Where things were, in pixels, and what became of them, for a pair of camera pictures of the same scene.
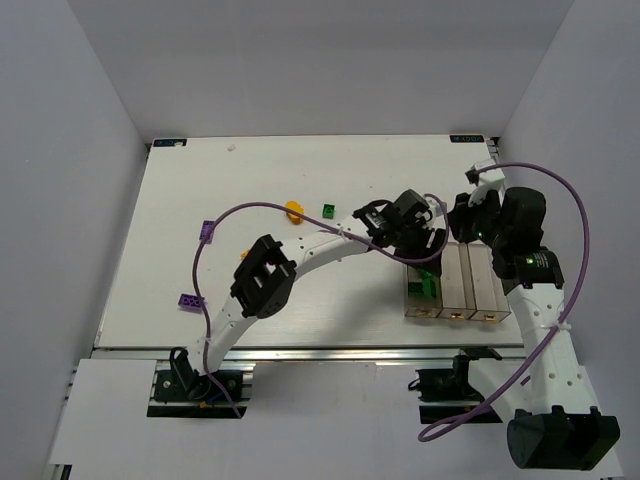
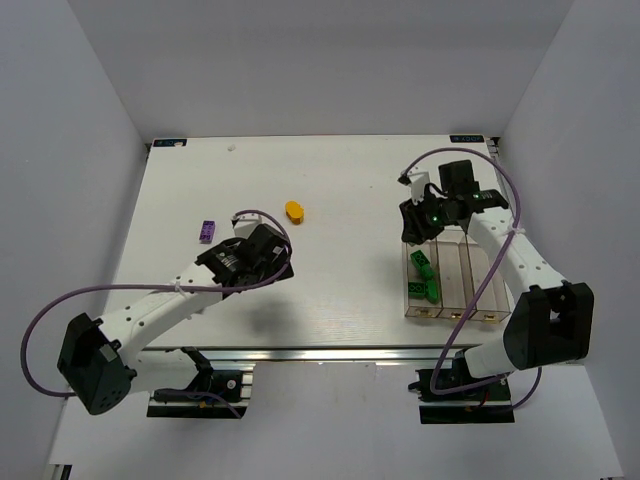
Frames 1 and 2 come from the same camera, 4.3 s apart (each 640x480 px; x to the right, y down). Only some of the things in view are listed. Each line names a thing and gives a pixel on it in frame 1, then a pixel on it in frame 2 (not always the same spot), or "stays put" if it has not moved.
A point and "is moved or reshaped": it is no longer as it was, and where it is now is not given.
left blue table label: x=170 y=142 stays put
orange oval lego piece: x=297 y=206 stays put
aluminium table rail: x=162 y=355 stays put
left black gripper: x=426 y=245 to x=279 y=267
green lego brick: x=426 y=278 is moved or reshaped
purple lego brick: x=207 y=225 stays put
